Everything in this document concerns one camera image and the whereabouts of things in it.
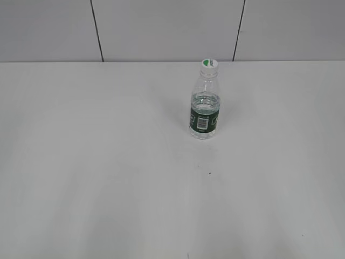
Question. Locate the clear water bottle green label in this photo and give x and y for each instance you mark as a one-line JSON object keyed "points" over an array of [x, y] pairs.
{"points": [[204, 106]]}

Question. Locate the white bottle cap green logo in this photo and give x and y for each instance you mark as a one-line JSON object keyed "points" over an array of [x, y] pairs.
{"points": [[209, 67]]}

